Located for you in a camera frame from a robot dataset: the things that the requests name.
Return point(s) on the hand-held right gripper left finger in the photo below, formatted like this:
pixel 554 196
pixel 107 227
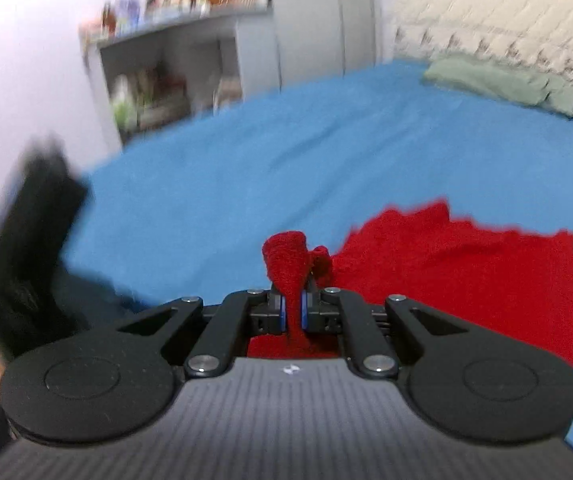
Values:
pixel 280 312

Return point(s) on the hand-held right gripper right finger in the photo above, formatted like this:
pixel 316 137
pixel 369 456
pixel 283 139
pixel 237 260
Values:
pixel 306 310

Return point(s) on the red knit sweater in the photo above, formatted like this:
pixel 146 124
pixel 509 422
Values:
pixel 466 280

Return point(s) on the bed with blue sheet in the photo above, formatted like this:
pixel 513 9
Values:
pixel 266 160

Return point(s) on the white desk with shelves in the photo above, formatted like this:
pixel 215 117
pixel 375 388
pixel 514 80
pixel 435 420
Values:
pixel 166 70

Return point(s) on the grey white wardrobe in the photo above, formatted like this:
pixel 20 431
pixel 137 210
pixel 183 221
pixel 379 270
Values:
pixel 316 20

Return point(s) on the green pillow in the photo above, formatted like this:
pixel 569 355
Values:
pixel 496 82

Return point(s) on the cream quilted headboard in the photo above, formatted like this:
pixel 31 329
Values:
pixel 491 15

